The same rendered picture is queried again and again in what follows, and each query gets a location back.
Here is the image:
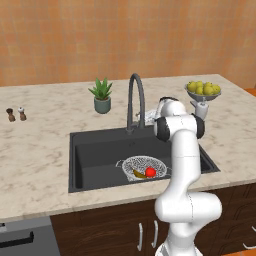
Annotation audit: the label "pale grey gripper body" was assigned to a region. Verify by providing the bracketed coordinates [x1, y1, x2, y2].
[145, 108, 159, 125]

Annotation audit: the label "dark grey sink faucet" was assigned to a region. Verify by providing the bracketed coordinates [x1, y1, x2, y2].
[125, 72, 147, 135]

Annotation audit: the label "grey fruit bowl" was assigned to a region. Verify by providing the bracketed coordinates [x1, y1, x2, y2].
[184, 83, 223, 103]

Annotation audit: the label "grey dishwasher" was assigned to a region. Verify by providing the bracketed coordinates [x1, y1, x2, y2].
[0, 215, 62, 256]

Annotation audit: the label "white cupboard handle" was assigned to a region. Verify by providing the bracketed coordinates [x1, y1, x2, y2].
[151, 219, 159, 249]
[137, 222, 144, 252]

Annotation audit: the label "dark grey sink basin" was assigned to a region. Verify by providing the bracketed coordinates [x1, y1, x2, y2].
[68, 125, 221, 194]

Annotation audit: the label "white-topped salt shaker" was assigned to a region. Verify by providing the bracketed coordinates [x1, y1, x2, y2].
[17, 106, 28, 122]

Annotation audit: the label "green plant in grey pot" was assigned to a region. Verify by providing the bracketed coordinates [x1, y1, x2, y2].
[87, 77, 114, 115]

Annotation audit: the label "metal mesh colander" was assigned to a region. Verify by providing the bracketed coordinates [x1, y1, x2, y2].
[115, 155, 173, 183]

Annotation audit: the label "red apple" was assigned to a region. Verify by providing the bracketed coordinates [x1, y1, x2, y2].
[144, 166, 158, 179]

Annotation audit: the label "dark wood cupboard door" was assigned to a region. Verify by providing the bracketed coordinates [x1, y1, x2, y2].
[147, 196, 174, 256]
[49, 199, 149, 256]

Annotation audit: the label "black dishwasher handle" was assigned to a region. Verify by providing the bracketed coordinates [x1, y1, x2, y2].
[0, 231, 35, 249]

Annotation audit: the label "yellow-brown pear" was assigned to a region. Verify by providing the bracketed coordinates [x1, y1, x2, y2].
[132, 168, 148, 180]

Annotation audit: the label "brown pepper shaker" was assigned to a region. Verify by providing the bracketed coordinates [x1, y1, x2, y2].
[5, 107, 17, 123]

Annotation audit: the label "white bottle with grey spout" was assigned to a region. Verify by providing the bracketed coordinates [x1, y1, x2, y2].
[189, 100, 210, 120]

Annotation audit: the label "dark wood drawer fronts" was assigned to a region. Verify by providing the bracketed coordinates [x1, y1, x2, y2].
[196, 182, 256, 256]

